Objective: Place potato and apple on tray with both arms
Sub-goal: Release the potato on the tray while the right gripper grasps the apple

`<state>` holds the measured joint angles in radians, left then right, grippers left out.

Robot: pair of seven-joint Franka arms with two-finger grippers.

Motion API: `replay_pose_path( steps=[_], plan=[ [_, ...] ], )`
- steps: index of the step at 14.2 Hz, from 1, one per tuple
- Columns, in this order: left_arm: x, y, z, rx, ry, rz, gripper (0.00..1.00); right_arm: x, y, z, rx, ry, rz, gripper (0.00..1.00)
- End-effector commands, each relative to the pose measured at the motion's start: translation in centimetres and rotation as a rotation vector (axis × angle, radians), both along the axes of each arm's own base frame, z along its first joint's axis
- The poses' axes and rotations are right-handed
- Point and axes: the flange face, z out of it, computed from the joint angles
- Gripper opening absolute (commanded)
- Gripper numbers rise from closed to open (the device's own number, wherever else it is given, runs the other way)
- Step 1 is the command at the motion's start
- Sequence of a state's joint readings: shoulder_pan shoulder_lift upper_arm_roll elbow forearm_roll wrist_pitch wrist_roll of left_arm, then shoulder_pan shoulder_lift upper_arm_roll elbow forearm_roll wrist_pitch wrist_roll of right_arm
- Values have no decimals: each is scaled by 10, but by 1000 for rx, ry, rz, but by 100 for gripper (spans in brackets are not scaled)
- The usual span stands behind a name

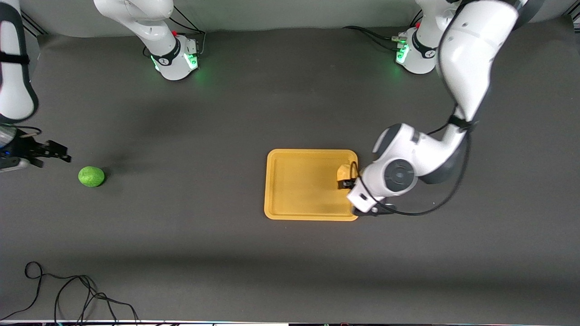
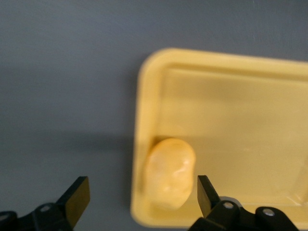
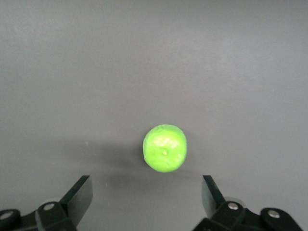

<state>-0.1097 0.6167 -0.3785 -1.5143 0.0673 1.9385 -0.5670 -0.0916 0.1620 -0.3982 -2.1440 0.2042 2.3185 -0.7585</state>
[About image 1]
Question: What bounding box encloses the yellow plastic tray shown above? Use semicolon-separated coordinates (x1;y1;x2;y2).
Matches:
264;149;360;222

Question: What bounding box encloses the thin black loose cable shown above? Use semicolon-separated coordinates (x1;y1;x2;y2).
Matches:
0;261;140;323

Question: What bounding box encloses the green apple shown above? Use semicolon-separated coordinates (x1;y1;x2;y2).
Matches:
78;166;106;187

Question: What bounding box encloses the black arm base cable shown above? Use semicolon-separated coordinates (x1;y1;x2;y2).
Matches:
343;9;407;53
144;7;207;58

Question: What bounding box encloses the black left arm base cable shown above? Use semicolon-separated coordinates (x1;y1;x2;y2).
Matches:
343;9;407;53

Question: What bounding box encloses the dark grey table mat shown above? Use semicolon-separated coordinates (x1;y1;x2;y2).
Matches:
0;18;580;323

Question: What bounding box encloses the black right arm base cable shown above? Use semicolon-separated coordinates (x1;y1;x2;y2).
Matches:
144;7;207;58

